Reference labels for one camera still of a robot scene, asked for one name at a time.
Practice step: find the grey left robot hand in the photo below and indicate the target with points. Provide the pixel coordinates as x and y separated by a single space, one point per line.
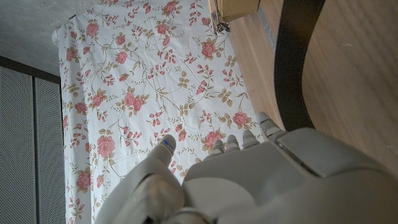
264 180

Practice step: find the black leather belt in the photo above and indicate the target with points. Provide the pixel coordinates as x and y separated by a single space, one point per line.
290 68

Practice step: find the wooden stick with metal clips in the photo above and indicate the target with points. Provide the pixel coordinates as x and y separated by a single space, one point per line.
221 26

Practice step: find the brown cardboard package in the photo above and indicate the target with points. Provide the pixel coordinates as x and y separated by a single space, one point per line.
239 9

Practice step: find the floral backdrop cloth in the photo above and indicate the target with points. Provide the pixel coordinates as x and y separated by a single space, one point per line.
140 93

